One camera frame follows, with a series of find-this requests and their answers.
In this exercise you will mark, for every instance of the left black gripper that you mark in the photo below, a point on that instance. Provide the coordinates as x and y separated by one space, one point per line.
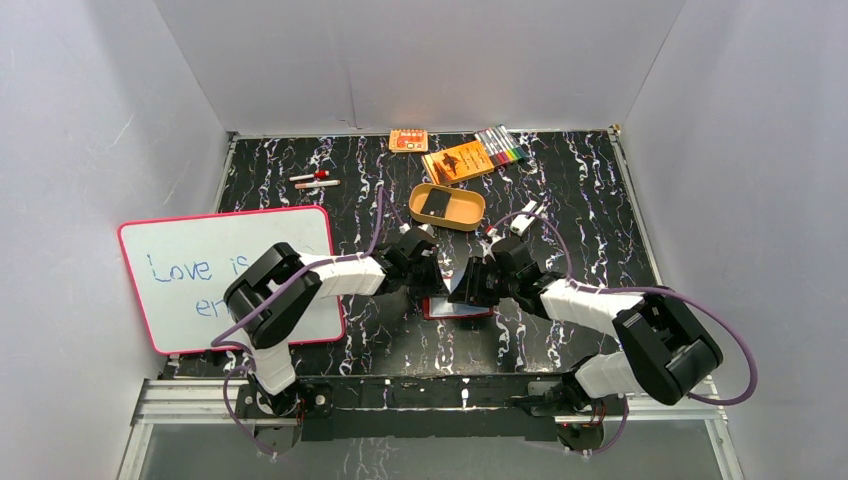
428 266

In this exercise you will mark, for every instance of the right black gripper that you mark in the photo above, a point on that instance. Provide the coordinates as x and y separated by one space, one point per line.
469 288

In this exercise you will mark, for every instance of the red card holder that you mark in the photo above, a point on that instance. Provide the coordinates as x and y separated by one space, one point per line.
440 308

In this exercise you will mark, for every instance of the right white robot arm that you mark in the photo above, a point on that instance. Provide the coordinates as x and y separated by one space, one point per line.
664 351

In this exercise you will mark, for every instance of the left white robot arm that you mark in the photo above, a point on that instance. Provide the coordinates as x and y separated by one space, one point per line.
268 300

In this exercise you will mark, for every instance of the black credit card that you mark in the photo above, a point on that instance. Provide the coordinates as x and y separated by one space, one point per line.
436 203

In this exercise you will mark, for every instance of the small orange card box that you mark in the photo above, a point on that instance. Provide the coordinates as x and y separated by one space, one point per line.
408 141

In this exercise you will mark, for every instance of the yellow oval tray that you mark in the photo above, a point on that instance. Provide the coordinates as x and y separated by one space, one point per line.
465 210

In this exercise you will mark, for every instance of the orange book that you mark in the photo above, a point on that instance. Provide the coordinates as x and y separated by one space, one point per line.
458 164

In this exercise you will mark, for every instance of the orange white marker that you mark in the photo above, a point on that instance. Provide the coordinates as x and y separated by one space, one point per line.
317 184

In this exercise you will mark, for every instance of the coloured marker set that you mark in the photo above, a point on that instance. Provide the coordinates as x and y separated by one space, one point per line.
501 147

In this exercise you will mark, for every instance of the pink framed whiteboard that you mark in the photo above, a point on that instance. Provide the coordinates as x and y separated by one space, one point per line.
181 267

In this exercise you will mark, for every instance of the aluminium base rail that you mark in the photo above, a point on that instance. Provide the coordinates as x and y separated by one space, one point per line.
319 409

